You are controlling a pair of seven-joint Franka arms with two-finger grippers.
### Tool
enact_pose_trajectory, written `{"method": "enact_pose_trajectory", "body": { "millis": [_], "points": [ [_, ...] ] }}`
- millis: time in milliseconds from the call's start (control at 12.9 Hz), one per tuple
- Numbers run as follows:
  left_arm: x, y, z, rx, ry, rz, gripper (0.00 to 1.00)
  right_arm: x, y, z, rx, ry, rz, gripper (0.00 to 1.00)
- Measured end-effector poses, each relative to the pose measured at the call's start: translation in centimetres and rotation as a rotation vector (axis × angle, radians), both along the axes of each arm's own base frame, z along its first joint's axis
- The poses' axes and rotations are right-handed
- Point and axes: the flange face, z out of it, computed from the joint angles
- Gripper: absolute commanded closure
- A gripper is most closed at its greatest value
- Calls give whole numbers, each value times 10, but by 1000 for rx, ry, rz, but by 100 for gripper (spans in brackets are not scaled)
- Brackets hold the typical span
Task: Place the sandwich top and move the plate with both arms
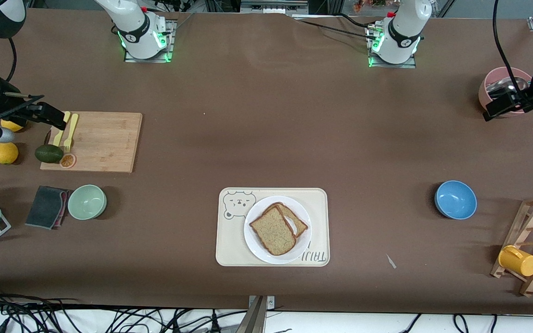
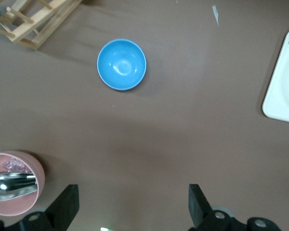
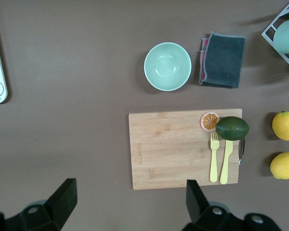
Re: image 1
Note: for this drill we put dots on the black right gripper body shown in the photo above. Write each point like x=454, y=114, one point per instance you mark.
x=3, y=102

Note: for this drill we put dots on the toy fried egg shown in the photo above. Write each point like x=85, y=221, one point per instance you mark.
x=295, y=227

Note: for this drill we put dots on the white round plate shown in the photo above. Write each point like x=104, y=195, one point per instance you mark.
x=255, y=247

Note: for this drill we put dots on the sandwich lid bread slice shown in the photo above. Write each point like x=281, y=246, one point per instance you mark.
x=273, y=231

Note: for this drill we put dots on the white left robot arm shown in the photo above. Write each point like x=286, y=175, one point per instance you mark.
x=403, y=41

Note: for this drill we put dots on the yellow lemon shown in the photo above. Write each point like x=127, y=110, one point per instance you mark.
x=5, y=153
x=12, y=126

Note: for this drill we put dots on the pink ribbed bowl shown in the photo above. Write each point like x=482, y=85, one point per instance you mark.
x=484, y=92

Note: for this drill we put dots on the metal ladle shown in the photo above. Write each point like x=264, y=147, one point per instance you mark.
x=507, y=85

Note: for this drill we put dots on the yellow plastic knife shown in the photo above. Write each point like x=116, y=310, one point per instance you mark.
x=59, y=136

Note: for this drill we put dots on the yellow plastic fork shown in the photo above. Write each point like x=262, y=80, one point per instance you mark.
x=70, y=134

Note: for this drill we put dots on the green avocado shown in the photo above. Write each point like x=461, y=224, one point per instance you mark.
x=49, y=153

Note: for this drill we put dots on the orange slice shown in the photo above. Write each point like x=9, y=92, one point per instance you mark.
x=67, y=161

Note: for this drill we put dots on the wooden cutting board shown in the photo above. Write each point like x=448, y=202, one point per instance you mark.
x=104, y=143

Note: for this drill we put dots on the grey folded cloth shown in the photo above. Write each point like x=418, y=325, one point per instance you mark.
x=44, y=208

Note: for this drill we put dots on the mint green bowl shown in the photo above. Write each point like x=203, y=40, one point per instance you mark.
x=87, y=202

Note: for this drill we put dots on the blue bowl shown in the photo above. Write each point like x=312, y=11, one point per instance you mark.
x=455, y=200

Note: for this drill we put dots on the wooden mug rack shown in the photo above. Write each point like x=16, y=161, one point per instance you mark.
x=523, y=231

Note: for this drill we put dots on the yellow mug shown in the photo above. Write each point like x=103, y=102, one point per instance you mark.
x=521, y=262

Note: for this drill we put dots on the cream tray with bear print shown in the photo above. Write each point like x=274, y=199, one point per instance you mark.
x=234, y=240

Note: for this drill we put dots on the grey metal box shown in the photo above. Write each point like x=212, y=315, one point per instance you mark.
x=271, y=7

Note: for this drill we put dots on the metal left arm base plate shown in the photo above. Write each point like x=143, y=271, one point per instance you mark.
x=393, y=65

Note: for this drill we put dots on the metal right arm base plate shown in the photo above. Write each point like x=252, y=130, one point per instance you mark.
x=148, y=59

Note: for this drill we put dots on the metal table edge bracket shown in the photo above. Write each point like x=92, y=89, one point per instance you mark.
x=257, y=319

